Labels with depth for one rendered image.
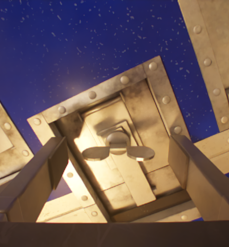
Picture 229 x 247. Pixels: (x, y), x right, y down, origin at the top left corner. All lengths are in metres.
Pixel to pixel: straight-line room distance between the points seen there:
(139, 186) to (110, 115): 0.08
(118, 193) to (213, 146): 0.11
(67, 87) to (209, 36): 0.13
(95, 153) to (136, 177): 0.06
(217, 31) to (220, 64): 0.03
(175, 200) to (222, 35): 0.17
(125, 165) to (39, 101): 0.10
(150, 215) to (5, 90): 0.20
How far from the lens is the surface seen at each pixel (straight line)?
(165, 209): 0.23
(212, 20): 0.19
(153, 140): 0.19
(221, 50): 0.20
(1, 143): 0.21
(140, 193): 0.21
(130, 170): 0.19
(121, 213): 0.23
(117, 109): 0.17
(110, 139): 0.17
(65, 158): 0.16
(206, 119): 0.18
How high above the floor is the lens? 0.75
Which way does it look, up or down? 8 degrees up
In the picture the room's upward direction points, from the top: 114 degrees counter-clockwise
